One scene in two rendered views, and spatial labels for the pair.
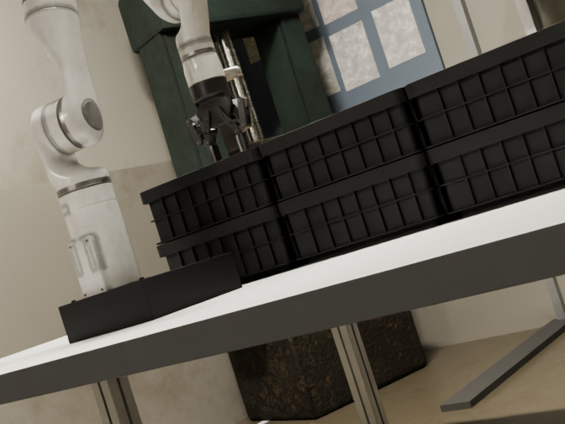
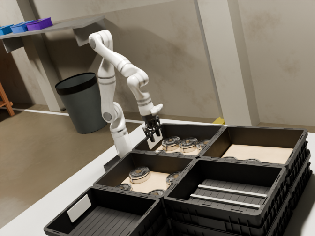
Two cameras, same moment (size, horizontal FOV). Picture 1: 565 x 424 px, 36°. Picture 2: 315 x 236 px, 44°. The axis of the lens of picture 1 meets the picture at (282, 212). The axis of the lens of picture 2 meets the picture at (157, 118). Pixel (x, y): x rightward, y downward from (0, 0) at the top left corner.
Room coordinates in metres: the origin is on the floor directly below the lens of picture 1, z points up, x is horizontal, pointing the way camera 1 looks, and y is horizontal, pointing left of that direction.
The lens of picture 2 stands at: (1.98, -1.73, 1.80)
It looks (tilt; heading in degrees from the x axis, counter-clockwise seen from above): 23 degrees down; 98
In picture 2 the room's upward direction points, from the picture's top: 17 degrees counter-clockwise
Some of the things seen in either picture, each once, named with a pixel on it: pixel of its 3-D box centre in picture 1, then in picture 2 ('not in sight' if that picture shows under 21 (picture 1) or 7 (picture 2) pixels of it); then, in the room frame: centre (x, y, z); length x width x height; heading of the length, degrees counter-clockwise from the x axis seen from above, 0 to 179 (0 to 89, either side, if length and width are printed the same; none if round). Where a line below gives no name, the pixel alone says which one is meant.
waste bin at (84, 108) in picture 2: not in sight; (84, 103); (0.48, 2.79, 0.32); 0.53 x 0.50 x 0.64; 142
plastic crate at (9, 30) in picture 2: not in sight; (3, 30); (-0.55, 3.71, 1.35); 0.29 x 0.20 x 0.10; 142
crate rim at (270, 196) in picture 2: not in sight; (224, 185); (1.97, -0.44, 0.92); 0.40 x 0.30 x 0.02; 148
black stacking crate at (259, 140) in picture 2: not in sight; (255, 155); (2.13, -0.18, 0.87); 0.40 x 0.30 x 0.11; 148
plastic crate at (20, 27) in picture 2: not in sight; (23, 26); (-0.13, 3.39, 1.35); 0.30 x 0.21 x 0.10; 142
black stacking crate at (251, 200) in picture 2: not in sight; (227, 195); (1.97, -0.44, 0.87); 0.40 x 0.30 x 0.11; 148
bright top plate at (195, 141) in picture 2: not in sight; (188, 142); (1.83, 0.09, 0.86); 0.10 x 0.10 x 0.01
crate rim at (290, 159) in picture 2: not in sight; (253, 145); (2.13, -0.18, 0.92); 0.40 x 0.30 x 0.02; 148
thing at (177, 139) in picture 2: not in sight; (170, 141); (1.74, 0.15, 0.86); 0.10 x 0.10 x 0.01
